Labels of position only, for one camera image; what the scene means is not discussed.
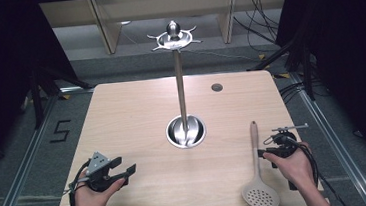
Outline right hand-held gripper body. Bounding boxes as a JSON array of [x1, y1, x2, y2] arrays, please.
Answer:
[[263, 123, 312, 161]]

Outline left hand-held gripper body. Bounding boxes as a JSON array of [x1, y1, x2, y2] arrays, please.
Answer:
[[83, 149, 124, 195]]

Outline beige slotted spoon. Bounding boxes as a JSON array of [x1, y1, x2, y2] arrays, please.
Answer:
[[234, 118, 281, 206]]

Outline person's right hand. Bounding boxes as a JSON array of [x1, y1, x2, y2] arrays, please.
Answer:
[[261, 140, 316, 194]]

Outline person's left hand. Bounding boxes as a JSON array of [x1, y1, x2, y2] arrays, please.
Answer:
[[71, 167, 130, 206]]

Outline black tripod stand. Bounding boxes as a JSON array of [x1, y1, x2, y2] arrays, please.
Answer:
[[245, 33, 317, 107], [27, 61, 98, 131]]

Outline metal utensil stand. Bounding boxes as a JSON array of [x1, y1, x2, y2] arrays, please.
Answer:
[[145, 17, 212, 152]]

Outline dark curtain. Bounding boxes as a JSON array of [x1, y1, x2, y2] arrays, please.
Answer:
[[0, 0, 88, 182], [271, 0, 366, 188]]

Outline left hand-held gripper cable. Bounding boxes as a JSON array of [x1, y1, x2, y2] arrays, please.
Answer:
[[65, 158, 96, 206]]

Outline hand-held gripper cable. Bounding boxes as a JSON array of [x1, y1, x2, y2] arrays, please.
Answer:
[[261, 128, 350, 206], [65, 158, 96, 206]]

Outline right hand-held gripper cable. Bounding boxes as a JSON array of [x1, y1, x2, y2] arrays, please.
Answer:
[[261, 128, 350, 206]]

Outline black floor cables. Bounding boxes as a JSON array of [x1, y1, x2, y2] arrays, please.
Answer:
[[277, 77, 331, 107]]

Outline aluminium floor rail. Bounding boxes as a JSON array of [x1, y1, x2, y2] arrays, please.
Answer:
[[274, 65, 366, 206], [0, 85, 106, 206]]

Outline grey table cable grommet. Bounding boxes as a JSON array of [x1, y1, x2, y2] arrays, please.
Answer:
[[209, 81, 224, 93]]

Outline black hanging cables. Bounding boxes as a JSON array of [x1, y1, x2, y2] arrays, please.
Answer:
[[230, 0, 284, 56]]

